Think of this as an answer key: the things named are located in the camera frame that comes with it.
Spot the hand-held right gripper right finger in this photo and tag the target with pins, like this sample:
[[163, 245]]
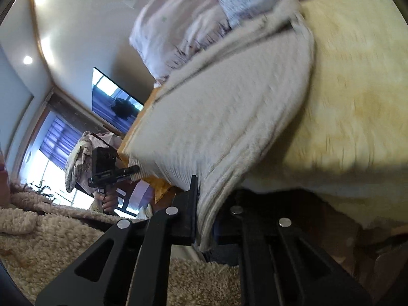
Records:
[[255, 255]]

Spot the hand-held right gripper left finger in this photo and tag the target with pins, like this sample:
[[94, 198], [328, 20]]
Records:
[[186, 216]]

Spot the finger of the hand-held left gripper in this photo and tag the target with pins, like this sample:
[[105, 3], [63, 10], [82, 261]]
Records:
[[127, 171]]

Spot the white towel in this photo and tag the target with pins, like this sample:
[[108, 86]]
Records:
[[223, 118]]

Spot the person's left hand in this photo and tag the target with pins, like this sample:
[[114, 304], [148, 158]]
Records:
[[110, 202]]

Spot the floral patterned cloth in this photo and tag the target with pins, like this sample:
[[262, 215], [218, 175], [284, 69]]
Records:
[[76, 159]]

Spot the purple curtain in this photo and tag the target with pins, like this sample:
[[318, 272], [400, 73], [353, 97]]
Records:
[[60, 138]]

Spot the window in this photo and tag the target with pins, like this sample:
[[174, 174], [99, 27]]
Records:
[[41, 169]]

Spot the green houseplant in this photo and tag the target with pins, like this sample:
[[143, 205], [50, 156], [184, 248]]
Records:
[[40, 189]]

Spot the beige shaggy blanket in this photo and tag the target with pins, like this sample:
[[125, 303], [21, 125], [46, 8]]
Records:
[[57, 239]]

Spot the round ceiling light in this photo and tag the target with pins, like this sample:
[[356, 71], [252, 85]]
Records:
[[27, 59]]

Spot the pink patterned duvet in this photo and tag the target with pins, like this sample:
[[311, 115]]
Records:
[[178, 22]]

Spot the yellow fleece blanket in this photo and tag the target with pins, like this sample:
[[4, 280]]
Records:
[[360, 102]]

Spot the wall-mounted television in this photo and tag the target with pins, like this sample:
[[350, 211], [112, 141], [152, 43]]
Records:
[[111, 98]]

